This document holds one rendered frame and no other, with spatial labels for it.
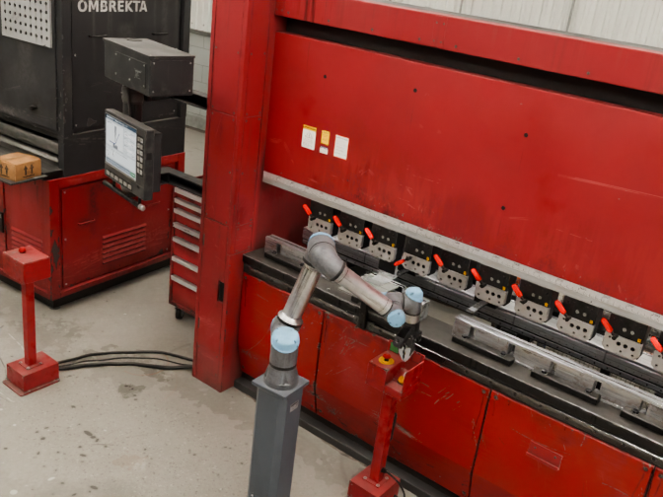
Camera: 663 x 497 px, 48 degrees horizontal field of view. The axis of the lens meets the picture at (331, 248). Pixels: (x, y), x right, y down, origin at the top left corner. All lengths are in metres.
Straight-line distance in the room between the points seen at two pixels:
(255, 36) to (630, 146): 1.86
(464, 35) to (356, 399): 1.89
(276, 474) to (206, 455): 0.74
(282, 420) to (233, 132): 1.52
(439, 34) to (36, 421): 2.85
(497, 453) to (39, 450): 2.26
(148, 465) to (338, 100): 2.06
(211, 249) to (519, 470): 1.98
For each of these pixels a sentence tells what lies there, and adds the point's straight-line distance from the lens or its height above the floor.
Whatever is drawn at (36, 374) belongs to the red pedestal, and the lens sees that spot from 4.59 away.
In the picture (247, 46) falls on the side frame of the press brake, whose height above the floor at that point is 2.01.
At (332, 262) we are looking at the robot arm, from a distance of 2.99.
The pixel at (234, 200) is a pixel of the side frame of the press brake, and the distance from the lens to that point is 4.02.
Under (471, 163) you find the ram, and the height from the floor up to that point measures 1.71.
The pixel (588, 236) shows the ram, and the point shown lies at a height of 1.56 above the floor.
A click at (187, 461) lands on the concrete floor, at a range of 4.05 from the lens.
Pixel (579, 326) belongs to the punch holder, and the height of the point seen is 1.16.
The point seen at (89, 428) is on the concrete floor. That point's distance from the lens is 4.30.
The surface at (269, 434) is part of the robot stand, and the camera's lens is 3.33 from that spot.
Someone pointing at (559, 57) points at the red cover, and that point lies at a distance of 3.15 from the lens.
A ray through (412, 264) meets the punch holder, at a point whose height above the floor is 1.15.
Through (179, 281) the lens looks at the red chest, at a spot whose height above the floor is 0.33.
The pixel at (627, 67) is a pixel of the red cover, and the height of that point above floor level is 2.23.
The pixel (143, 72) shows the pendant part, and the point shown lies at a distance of 3.75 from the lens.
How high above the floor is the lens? 2.53
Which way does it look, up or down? 22 degrees down
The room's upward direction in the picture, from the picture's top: 7 degrees clockwise
